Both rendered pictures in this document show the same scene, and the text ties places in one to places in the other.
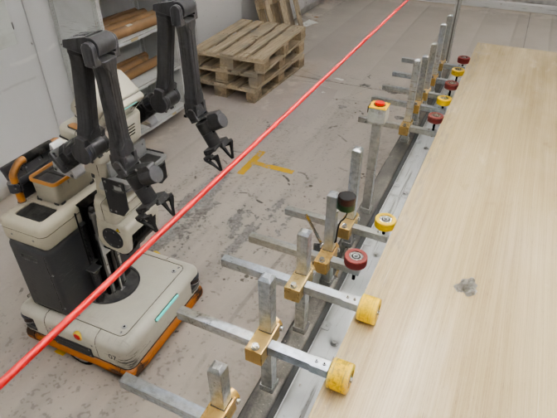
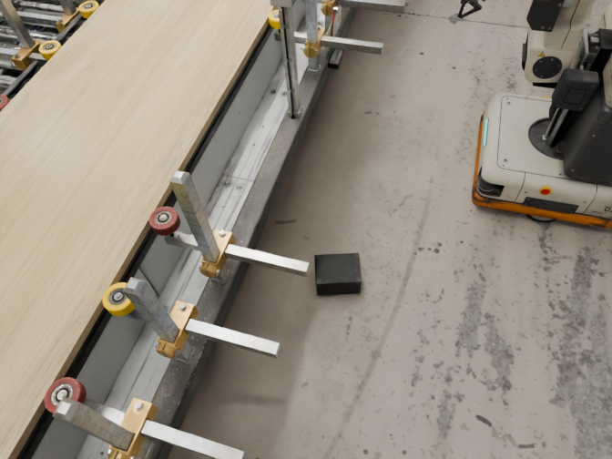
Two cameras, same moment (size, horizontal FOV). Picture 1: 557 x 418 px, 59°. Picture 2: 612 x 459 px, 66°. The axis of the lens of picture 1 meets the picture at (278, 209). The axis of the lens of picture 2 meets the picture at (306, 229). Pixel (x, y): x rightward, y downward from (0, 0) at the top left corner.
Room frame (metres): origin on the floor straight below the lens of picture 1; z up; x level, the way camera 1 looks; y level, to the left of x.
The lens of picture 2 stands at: (3.21, -0.50, 1.95)
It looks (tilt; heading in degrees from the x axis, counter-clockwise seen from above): 56 degrees down; 176
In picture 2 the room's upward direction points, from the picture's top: 5 degrees counter-clockwise
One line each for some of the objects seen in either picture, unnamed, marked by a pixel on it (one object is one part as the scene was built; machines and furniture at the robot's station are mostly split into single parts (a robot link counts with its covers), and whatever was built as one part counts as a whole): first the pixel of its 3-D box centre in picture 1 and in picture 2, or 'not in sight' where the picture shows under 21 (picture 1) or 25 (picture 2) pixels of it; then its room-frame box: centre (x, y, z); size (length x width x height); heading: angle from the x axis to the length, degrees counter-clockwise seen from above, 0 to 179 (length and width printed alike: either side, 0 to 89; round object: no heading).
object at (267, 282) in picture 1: (268, 337); not in sight; (0.90, 0.03, 0.93); 0.04 x 0.04 x 0.48; 65
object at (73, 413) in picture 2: (428, 80); (116, 435); (2.93, -0.93, 0.88); 0.04 x 0.04 x 0.48; 65
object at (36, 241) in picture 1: (82, 230); (611, 88); (1.80, 0.92, 0.59); 0.55 x 0.34 x 0.83; 156
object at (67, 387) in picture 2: (450, 90); (72, 401); (2.83, -1.05, 0.85); 0.08 x 0.08 x 0.11
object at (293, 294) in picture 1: (300, 280); not in sight; (1.10, -0.07, 0.95); 0.14 x 0.06 x 0.05; 155
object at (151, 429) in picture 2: (416, 92); (155, 431); (2.92, -0.87, 0.81); 0.43 x 0.03 x 0.04; 65
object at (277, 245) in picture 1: (302, 253); (351, 2); (1.35, -0.09, 0.84); 0.43 x 0.03 x 0.04; 65
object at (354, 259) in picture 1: (355, 266); not in sight; (1.27, -0.27, 0.85); 0.08 x 0.08 x 0.11
